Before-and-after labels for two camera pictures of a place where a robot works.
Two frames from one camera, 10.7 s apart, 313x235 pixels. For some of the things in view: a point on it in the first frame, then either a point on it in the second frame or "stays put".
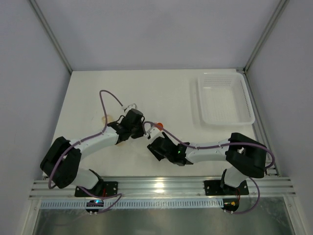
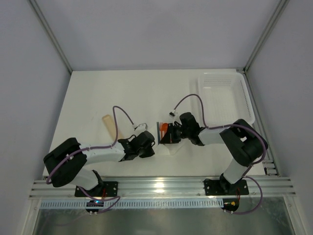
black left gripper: x=138 y=128 -> x=150 y=146
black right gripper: x=155 y=149 -> x=168 y=134
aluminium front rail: x=266 y=186 stays put
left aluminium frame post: x=52 y=35 stays put
